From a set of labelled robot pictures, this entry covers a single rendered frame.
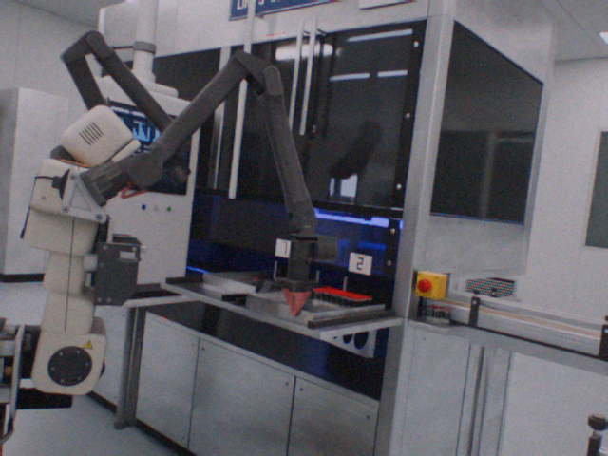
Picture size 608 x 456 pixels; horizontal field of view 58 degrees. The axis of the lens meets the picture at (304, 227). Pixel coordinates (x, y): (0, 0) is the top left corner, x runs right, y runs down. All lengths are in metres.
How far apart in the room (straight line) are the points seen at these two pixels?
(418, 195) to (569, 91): 4.90
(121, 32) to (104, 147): 1.70
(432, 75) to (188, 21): 1.29
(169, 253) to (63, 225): 0.86
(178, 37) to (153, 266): 1.06
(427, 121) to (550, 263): 4.74
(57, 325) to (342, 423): 0.96
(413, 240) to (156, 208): 1.03
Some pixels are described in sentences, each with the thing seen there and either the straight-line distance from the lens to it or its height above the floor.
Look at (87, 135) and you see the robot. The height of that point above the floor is 1.31.
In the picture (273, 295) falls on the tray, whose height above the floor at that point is 0.90.
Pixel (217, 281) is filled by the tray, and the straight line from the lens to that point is 1.90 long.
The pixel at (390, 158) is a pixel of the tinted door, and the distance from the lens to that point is 1.79.
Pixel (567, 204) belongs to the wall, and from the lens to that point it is 6.33.
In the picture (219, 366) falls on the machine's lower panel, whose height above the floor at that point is 0.50.
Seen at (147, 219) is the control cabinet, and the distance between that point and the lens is 2.21.
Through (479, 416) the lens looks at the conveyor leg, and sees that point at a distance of 1.85.
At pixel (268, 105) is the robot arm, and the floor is 1.43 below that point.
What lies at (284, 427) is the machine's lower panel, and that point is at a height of 0.38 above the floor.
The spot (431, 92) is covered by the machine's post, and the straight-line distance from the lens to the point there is 1.75.
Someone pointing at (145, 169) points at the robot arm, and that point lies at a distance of 1.33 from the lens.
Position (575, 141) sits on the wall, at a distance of 6.39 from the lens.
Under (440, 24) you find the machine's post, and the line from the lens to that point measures 1.80.
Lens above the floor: 1.21
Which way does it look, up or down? 3 degrees down
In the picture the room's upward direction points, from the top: 6 degrees clockwise
